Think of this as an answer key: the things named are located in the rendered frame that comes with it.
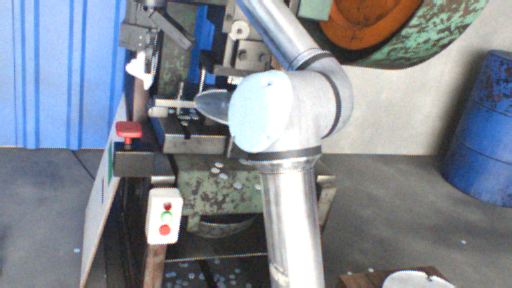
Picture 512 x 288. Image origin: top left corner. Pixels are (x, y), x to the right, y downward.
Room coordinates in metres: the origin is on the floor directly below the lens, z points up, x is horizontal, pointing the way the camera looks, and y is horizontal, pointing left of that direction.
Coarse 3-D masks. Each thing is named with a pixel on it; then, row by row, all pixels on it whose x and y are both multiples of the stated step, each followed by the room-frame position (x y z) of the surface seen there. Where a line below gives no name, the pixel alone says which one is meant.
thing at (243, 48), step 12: (240, 12) 1.25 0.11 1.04; (240, 24) 1.24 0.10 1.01; (216, 36) 1.32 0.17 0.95; (228, 36) 1.24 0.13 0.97; (240, 36) 1.24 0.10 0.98; (252, 36) 1.26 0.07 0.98; (216, 48) 1.30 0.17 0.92; (228, 48) 1.24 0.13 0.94; (240, 48) 1.22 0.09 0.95; (252, 48) 1.24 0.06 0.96; (264, 48) 1.25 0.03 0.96; (228, 60) 1.24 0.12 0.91; (240, 60) 1.22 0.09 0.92; (252, 60) 1.24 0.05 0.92; (264, 60) 1.24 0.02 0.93
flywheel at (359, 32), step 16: (336, 0) 1.62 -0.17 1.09; (352, 0) 1.53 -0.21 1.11; (368, 0) 1.45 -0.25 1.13; (384, 0) 1.38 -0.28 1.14; (400, 0) 1.32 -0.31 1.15; (416, 0) 1.21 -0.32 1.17; (336, 16) 1.56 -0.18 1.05; (352, 16) 1.51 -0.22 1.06; (368, 16) 1.43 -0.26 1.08; (384, 16) 1.36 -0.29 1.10; (400, 16) 1.24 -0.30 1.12; (336, 32) 1.51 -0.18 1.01; (352, 32) 1.42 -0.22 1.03; (368, 32) 1.35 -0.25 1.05; (384, 32) 1.29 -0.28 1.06; (352, 48) 1.40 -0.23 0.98; (368, 48) 1.35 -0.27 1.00
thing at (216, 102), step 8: (200, 96) 1.26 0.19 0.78; (208, 96) 1.27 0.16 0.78; (216, 96) 1.29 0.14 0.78; (224, 96) 1.30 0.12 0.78; (200, 104) 1.19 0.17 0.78; (208, 104) 1.20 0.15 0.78; (216, 104) 1.22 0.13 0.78; (224, 104) 1.22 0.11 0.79; (208, 112) 1.14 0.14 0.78; (216, 112) 1.15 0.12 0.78; (224, 112) 1.17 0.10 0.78; (216, 120) 1.10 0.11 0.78; (224, 120) 1.11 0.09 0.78
